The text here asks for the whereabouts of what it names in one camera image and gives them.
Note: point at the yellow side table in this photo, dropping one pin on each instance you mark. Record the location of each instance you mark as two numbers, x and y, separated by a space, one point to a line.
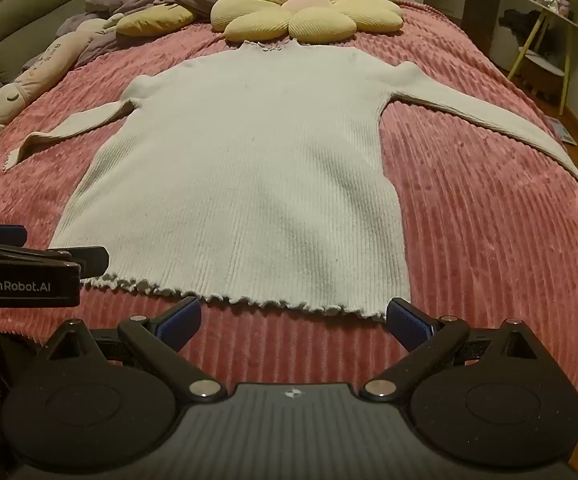
544 35

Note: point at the yellow flower pillow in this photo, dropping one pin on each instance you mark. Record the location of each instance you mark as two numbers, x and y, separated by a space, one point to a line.
299 15

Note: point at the pink long plush toy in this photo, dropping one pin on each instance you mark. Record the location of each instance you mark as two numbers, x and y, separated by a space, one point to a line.
34 72

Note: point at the magazine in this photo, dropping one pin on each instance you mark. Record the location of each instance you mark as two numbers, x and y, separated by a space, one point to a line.
561 130

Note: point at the green sofa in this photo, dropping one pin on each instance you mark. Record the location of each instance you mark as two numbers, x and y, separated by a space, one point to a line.
14 25

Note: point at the pink ribbed blanket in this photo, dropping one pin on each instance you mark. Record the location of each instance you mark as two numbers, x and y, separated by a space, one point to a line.
494 240

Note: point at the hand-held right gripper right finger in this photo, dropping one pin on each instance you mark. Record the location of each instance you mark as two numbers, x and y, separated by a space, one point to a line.
409 320

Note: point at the white ribbed sweater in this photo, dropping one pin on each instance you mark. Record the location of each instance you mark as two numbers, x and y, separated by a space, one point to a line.
249 185

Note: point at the yellow ribbed cushion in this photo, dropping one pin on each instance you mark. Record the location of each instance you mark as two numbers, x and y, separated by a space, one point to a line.
156 19

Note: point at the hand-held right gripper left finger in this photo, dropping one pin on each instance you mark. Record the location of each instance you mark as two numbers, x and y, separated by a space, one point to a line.
181 319

